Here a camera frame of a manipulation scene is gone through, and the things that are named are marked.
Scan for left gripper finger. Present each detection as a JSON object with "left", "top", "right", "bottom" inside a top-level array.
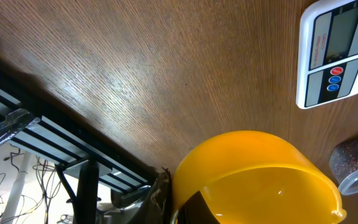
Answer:
[{"left": 137, "top": 168, "right": 172, "bottom": 224}]

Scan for yellow measuring scoop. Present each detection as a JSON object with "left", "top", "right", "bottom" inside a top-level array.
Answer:
[{"left": 171, "top": 131, "right": 347, "bottom": 223}]

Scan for white digital kitchen scale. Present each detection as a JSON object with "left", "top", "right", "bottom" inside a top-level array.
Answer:
[{"left": 296, "top": 0, "right": 358, "bottom": 110}]

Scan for clear plastic bean container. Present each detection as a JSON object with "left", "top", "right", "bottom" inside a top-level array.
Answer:
[{"left": 329, "top": 137, "right": 358, "bottom": 195}]

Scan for red beans in container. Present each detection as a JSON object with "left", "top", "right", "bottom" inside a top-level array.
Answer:
[{"left": 329, "top": 138, "right": 358, "bottom": 183}]

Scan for black table frame leg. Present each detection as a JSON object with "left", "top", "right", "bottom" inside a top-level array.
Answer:
[{"left": 55, "top": 160, "right": 99, "bottom": 224}]

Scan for tangled floor cables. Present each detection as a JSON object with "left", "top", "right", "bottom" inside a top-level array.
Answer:
[{"left": 0, "top": 146, "right": 74, "bottom": 224}]

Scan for aluminium frame rail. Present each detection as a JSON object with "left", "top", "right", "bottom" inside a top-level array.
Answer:
[{"left": 0, "top": 70, "right": 156, "bottom": 194}]

